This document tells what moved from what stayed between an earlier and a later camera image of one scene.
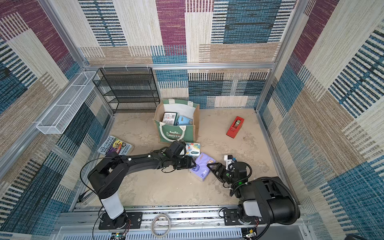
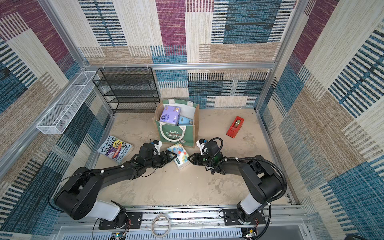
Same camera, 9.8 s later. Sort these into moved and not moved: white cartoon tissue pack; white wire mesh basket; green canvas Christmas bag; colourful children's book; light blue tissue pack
Moved: white cartoon tissue pack
Not moved: light blue tissue pack; white wire mesh basket; green canvas Christmas bag; colourful children's book
